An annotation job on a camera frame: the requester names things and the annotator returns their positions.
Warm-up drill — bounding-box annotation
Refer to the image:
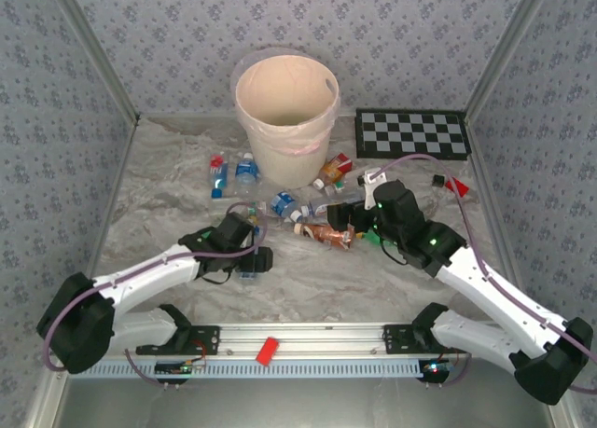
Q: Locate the clear bottle green cap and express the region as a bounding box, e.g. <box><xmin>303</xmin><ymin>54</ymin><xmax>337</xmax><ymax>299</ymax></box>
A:
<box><xmin>232</xmin><ymin>199</ymin><xmax>270</xmax><ymax>219</ymax></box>
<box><xmin>333</xmin><ymin>175</ymin><xmax>363</xmax><ymax>197</ymax></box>

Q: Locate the Fiji water bottle blue cap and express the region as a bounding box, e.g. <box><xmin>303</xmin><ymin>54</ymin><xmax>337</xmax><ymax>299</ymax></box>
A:
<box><xmin>209</xmin><ymin>153</ymin><xmax>230</xmax><ymax>200</ymax></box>

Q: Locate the Pocari Sweat plastic bottle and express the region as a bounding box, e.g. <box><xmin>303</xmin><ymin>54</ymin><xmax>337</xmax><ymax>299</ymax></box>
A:
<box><xmin>232</xmin><ymin>152</ymin><xmax>261</xmax><ymax>197</ymax></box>

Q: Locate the brown label plastic bottle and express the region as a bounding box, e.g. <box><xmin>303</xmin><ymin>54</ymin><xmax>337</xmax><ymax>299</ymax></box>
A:
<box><xmin>292</xmin><ymin>220</ymin><xmax>356</xmax><ymax>251</ymax></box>

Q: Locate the cream plastic bin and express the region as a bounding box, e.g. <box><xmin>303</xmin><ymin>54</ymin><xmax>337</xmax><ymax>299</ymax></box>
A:
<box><xmin>234</xmin><ymin>57</ymin><xmax>341</xmax><ymax>190</ymax></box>

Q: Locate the clear plastic bin liner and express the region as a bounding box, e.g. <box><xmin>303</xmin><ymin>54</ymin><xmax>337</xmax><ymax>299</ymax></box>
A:
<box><xmin>229</xmin><ymin>47</ymin><xmax>342</xmax><ymax>157</ymax></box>

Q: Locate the red toy brick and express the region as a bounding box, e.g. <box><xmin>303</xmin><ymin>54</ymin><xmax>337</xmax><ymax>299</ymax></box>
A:
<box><xmin>443</xmin><ymin>176</ymin><xmax>470</xmax><ymax>199</ymax></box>

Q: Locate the black and grey checkerboard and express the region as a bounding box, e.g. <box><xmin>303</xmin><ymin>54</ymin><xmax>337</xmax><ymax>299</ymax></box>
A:
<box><xmin>354</xmin><ymin>108</ymin><xmax>472</xmax><ymax>161</ymax></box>

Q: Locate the red plastic block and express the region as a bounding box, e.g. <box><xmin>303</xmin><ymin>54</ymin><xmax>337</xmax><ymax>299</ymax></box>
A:
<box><xmin>256</xmin><ymin>337</ymin><xmax>280</xmax><ymax>366</ymax></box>

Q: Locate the grey metal shelf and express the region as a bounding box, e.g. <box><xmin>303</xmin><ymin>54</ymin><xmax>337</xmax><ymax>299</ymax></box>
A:
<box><xmin>46</xmin><ymin>374</ymin><xmax>565</xmax><ymax>428</ymax></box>

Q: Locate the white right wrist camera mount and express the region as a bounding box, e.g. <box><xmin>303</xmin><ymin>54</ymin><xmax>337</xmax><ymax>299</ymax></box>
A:
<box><xmin>357</xmin><ymin>166</ymin><xmax>389</xmax><ymax>211</ymax></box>

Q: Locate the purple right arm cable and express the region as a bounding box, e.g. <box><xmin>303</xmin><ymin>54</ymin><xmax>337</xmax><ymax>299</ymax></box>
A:
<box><xmin>370</xmin><ymin>153</ymin><xmax>597</xmax><ymax>396</ymax></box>

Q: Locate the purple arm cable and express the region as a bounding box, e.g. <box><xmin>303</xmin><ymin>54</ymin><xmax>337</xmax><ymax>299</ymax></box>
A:
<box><xmin>42</xmin><ymin>202</ymin><xmax>268</xmax><ymax>390</ymax></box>
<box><xmin>370</xmin><ymin>153</ymin><xmax>597</xmax><ymax>396</ymax></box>

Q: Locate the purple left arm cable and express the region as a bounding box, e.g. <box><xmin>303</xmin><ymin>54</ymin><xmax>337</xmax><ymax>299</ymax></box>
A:
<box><xmin>42</xmin><ymin>202</ymin><xmax>268</xmax><ymax>390</ymax></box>

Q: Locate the aluminium side rail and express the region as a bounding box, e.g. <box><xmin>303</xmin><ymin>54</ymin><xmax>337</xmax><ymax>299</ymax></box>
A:
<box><xmin>86</xmin><ymin>115</ymin><xmax>141</xmax><ymax>280</ymax></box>
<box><xmin>465</xmin><ymin>115</ymin><xmax>519</xmax><ymax>284</ymax></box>

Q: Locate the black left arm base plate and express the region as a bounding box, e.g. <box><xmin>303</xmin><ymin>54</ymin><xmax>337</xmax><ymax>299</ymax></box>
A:
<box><xmin>135</xmin><ymin>324</ymin><xmax>220</xmax><ymax>356</ymax></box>

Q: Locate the aluminium mounting rail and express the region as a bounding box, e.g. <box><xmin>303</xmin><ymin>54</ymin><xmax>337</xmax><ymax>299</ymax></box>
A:
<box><xmin>106</xmin><ymin>323</ymin><xmax>472</xmax><ymax>360</ymax></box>

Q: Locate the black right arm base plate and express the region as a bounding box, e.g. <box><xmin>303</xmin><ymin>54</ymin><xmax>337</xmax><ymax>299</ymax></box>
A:
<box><xmin>382</xmin><ymin>324</ymin><xmax>435</xmax><ymax>354</ymax></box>

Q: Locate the light blue slotted cable duct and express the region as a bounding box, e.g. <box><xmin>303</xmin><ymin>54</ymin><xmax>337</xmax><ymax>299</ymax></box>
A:
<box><xmin>95</xmin><ymin>357</ymin><xmax>423</xmax><ymax>380</ymax></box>

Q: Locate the aluminium frame post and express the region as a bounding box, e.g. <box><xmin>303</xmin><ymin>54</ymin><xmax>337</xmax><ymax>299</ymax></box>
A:
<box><xmin>465</xmin><ymin>0</ymin><xmax>560</xmax><ymax>119</ymax></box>
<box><xmin>46</xmin><ymin>0</ymin><xmax>141</xmax><ymax>124</ymax></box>

